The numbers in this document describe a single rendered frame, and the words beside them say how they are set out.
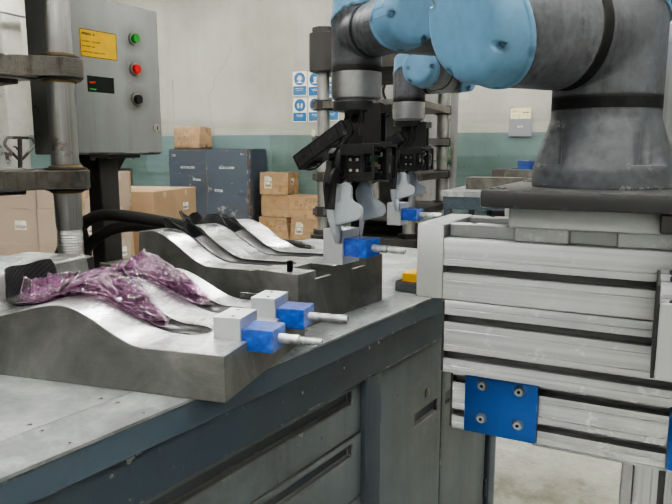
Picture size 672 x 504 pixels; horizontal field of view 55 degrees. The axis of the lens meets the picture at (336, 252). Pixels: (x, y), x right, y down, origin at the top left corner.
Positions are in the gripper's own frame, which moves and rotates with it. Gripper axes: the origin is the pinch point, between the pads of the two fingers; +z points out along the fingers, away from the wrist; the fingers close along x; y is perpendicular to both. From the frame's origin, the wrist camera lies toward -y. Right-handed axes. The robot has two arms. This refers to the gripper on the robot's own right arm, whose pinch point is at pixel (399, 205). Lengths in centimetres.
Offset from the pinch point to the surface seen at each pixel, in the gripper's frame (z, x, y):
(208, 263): 6, -58, -10
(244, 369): 13, -85, 18
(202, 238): 3, -51, -18
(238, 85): -100, 542, -472
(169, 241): 3, -59, -19
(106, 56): -38, -22, -74
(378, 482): 50, -40, 14
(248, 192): 35, 497, -426
